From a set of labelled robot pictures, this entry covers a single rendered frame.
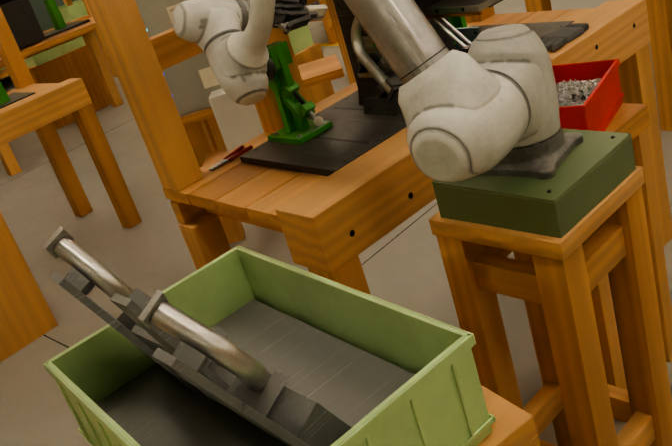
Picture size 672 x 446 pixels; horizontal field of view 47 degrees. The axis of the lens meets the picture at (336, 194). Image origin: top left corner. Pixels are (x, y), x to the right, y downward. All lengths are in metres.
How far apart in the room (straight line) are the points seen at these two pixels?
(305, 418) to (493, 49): 0.76
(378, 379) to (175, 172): 1.12
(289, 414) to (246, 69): 0.90
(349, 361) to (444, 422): 0.26
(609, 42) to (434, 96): 1.32
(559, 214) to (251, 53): 0.76
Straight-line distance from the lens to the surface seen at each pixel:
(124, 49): 2.10
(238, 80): 1.78
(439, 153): 1.31
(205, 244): 2.27
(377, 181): 1.81
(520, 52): 1.48
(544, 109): 1.51
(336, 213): 1.73
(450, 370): 1.07
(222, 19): 1.86
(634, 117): 2.10
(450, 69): 1.33
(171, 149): 2.17
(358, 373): 1.26
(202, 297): 1.51
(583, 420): 1.74
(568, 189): 1.48
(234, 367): 0.94
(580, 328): 1.59
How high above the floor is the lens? 1.58
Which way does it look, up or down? 23 degrees down
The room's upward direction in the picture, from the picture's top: 17 degrees counter-clockwise
